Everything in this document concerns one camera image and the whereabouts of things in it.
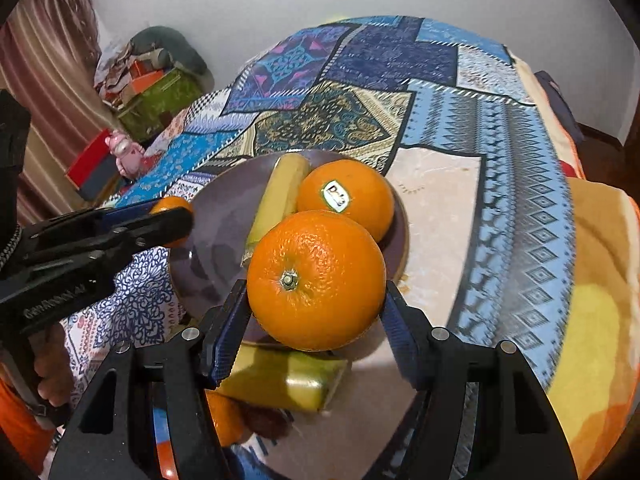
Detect red and grey box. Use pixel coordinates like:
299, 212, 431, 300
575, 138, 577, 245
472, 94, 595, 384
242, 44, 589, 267
66, 129, 123, 202

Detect grey cushion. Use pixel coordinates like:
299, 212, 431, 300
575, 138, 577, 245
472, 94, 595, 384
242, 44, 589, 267
130, 26, 210, 75

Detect pile of clothes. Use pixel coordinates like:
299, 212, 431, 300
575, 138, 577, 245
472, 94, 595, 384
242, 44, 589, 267
94, 42, 173, 111

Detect orange yellow blanket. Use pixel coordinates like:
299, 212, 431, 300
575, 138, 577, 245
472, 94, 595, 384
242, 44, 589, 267
510, 52, 640, 480

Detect dark blue chair back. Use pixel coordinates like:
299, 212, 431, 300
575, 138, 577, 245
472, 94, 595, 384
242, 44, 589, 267
534, 71, 585, 147

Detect green-yellow banana piece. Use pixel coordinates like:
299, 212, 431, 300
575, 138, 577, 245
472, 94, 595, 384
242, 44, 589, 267
216, 342, 349, 413

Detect brown striped curtain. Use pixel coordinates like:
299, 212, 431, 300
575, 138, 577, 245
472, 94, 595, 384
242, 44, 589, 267
0, 0, 113, 213

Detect person's left hand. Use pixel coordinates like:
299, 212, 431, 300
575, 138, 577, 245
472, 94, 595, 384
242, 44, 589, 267
31, 324, 76, 407

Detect orange with white sticker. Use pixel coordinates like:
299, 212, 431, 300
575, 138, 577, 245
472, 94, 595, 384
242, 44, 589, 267
297, 159, 396, 244

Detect blue patchwork tablecloth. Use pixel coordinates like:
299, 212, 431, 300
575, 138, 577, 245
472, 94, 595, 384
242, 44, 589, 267
60, 16, 576, 480

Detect green patterned box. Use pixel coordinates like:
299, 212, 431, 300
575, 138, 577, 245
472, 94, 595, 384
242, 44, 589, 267
116, 67, 208, 143

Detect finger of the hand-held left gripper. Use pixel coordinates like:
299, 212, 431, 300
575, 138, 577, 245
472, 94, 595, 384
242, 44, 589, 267
22, 207, 195, 281
20, 203, 163, 253

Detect dark red fruit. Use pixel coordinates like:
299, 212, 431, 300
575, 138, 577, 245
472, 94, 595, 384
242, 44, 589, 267
244, 404, 293, 442

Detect yellow banana piece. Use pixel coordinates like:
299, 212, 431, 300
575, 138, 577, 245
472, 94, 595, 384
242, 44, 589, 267
241, 153, 313, 267

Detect pink plush toy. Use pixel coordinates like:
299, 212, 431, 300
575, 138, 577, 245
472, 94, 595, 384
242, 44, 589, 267
107, 130, 148, 181

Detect large orange with stem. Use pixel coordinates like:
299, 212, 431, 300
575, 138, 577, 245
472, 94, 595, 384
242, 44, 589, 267
247, 210, 387, 352

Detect small tangerine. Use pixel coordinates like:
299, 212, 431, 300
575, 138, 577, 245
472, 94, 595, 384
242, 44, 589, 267
205, 391, 247, 448
150, 196, 195, 249

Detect purple plate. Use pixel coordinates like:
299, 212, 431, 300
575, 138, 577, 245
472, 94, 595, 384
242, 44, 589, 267
169, 149, 410, 348

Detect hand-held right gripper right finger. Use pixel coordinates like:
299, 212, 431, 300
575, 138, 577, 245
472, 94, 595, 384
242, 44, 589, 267
382, 281, 577, 480

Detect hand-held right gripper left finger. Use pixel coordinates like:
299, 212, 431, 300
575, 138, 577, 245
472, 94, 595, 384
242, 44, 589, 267
50, 279, 250, 480

